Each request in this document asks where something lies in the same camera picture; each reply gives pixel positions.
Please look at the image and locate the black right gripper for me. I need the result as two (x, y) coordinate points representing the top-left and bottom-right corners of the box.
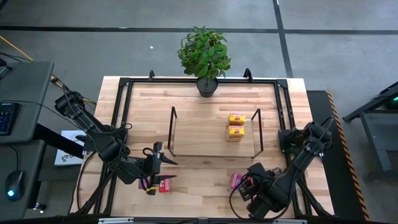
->
(239, 162), (280, 220)

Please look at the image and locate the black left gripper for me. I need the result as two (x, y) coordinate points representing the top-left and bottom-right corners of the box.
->
(141, 142), (179, 196)

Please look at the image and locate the red Froot Loops cereal box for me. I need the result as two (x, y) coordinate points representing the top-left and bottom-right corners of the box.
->
(158, 179), (173, 194)

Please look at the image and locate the wooden shelf with black frame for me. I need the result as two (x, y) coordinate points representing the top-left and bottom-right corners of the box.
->
(167, 106), (264, 159)

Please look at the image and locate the yellow cereal box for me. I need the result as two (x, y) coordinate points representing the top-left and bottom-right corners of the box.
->
(228, 112), (246, 127)
(226, 125), (246, 143)

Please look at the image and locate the black mat with hazard stripe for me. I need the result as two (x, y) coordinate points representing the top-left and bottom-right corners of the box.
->
(306, 90), (371, 222)

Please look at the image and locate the white printed box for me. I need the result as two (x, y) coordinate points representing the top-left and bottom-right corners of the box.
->
(54, 129), (86, 166)

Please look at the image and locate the green plant in black pot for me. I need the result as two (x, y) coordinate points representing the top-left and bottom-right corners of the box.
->
(177, 26), (233, 99)

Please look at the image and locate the shiny desk caster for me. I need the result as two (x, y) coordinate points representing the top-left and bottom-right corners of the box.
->
(33, 202), (48, 214)

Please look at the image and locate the black metal stand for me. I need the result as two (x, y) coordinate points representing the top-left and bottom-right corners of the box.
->
(341, 81), (398, 184)

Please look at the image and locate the grey desk top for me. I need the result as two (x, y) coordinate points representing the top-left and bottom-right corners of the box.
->
(0, 139), (47, 221)
(0, 61), (55, 144)

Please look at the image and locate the black computer mouse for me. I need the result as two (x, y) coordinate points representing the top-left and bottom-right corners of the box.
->
(4, 170), (25, 202)

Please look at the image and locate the black backlit keyboard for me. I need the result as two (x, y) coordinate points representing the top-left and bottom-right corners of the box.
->
(0, 102), (20, 136)

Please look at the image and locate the black device with green light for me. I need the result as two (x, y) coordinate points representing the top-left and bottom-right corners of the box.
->
(385, 95), (398, 110)

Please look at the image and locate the black desk device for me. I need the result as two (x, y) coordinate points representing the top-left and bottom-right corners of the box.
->
(0, 57), (13, 80)

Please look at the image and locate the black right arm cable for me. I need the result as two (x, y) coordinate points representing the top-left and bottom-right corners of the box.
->
(228, 174), (296, 222)

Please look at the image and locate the silver aluminium bracket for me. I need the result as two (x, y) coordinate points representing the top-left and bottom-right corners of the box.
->
(98, 217), (134, 224)
(272, 218), (308, 224)

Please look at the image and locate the black aluminium rig frame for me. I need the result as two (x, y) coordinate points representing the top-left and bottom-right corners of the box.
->
(70, 67), (335, 220)

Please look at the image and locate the black keyboard cable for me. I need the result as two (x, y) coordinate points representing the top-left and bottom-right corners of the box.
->
(0, 99), (78, 128)

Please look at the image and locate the black floor cable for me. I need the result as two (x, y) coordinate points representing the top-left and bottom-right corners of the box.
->
(49, 74), (98, 119)

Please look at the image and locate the black mouse cable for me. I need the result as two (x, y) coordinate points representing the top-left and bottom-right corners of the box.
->
(7, 146), (19, 172)

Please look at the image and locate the yellow floor cable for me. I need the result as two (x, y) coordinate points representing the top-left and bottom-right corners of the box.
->
(0, 35), (96, 105)

